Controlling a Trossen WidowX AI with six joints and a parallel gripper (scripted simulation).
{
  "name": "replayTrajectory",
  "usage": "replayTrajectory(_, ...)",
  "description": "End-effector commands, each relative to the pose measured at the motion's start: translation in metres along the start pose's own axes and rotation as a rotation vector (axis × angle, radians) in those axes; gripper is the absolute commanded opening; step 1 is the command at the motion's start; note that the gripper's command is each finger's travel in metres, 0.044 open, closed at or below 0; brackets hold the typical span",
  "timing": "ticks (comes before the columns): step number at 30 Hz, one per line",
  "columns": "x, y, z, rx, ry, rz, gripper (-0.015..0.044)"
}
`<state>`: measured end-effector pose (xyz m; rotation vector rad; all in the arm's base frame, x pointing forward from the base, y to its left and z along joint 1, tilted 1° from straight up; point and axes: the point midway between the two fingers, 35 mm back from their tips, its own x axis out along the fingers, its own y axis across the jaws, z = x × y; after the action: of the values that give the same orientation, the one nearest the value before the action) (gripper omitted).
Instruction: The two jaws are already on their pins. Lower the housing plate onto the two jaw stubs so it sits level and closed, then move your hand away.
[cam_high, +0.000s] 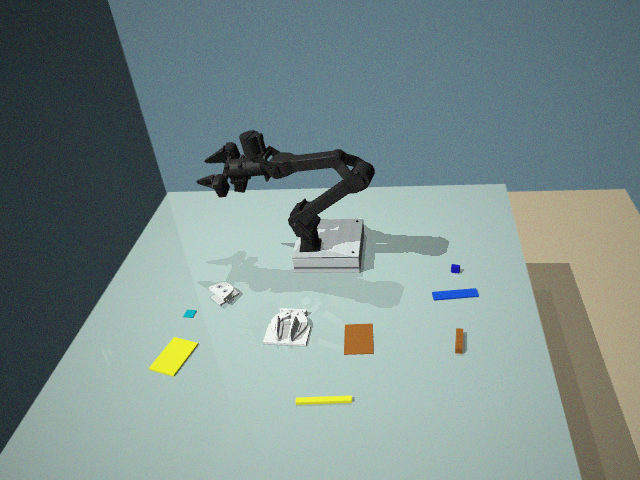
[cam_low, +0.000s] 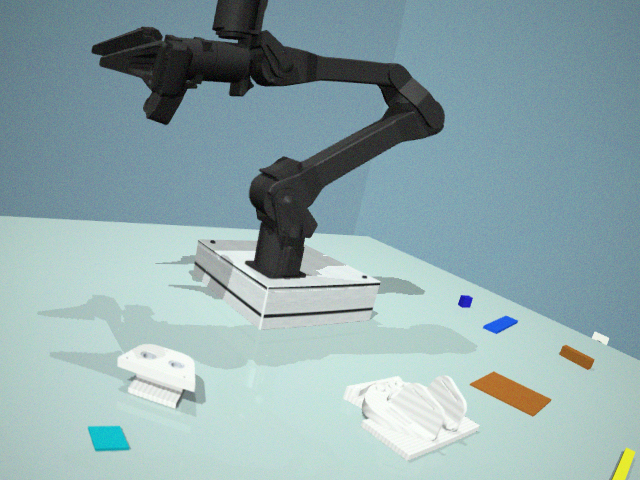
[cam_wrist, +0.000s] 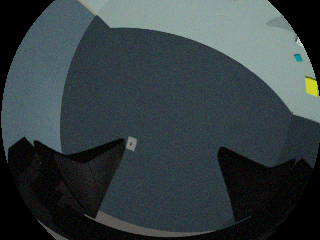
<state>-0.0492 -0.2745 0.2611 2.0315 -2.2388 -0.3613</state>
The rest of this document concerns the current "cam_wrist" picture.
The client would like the cyan flat square plate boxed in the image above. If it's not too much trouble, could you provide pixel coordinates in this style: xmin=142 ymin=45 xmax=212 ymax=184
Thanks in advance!
xmin=293 ymin=53 xmax=303 ymax=63

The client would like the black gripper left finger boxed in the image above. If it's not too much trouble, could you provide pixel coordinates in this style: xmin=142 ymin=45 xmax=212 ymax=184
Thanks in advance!
xmin=33 ymin=137 xmax=125 ymax=219

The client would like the yellow flat rectangular plate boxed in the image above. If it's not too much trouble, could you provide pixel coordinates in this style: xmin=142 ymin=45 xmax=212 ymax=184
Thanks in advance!
xmin=304 ymin=76 xmax=319 ymax=96

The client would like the grey metal plate with two round holes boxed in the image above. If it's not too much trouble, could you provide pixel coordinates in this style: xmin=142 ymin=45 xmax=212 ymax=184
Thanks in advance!
xmin=295 ymin=36 xmax=304 ymax=47

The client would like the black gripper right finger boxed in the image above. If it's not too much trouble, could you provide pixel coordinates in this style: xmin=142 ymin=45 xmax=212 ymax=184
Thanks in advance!
xmin=217 ymin=147 xmax=296 ymax=223

